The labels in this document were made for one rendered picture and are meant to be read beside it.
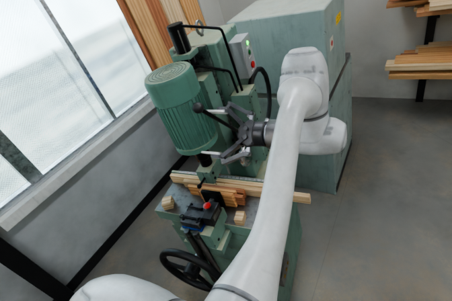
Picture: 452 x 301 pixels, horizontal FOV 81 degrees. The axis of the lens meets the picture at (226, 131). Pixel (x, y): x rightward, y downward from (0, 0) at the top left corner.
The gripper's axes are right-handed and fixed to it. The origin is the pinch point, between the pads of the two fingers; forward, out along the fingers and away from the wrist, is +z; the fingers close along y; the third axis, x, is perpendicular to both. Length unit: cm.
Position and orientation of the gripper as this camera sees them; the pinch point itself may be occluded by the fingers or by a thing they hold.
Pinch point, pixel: (208, 132)
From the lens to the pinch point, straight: 88.0
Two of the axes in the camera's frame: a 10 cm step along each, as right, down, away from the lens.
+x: -4.4, -1.7, -8.8
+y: 1.0, -9.8, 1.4
